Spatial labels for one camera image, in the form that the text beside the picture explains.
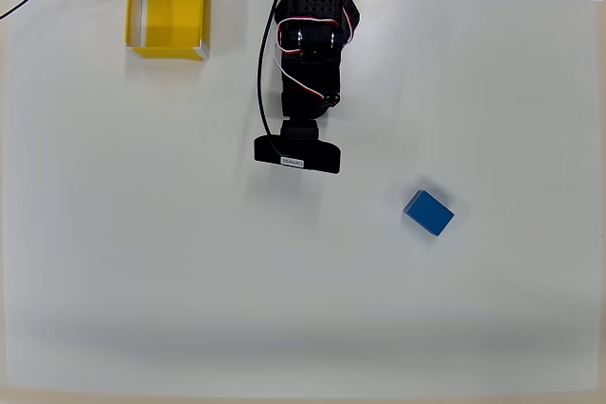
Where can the yellow cardboard box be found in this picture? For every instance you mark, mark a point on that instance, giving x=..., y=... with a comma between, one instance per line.
x=176, y=13

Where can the black webcam with white label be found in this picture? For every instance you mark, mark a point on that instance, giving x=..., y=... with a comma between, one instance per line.
x=298, y=151

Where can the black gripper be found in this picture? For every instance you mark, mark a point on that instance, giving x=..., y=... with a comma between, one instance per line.
x=307, y=110

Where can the blue block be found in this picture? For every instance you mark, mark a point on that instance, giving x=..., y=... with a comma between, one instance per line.
x=430, y=213

